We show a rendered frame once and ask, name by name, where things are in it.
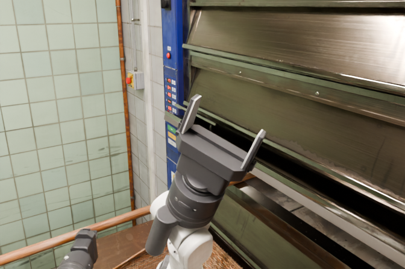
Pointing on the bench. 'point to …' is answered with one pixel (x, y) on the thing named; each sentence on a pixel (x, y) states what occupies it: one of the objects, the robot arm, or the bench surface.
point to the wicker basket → (169, 254)
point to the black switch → (166, 3)
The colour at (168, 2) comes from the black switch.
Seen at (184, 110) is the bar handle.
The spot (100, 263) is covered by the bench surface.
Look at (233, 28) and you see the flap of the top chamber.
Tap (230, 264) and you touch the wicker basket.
